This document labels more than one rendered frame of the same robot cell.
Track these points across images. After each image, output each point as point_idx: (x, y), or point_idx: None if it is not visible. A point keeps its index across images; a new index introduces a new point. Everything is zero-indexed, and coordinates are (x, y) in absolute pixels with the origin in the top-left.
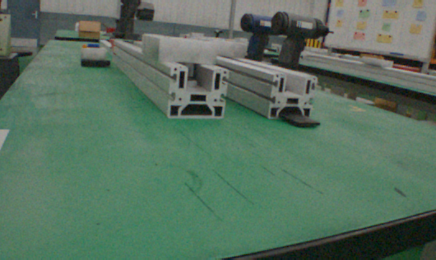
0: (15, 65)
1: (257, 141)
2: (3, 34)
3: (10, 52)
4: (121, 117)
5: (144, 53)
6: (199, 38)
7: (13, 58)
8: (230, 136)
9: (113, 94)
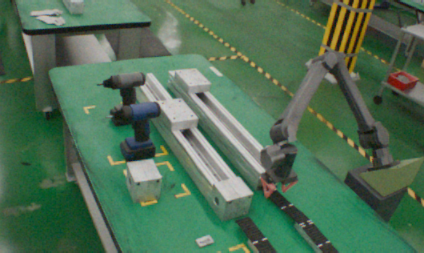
0: (362, 194)
1: (158, 75)
2: (379, 170)
3: (380, 193)
4: None
5: (208, 91)
6: (189, 109)
7: (356, 179)
8: (166, 77)
9: None
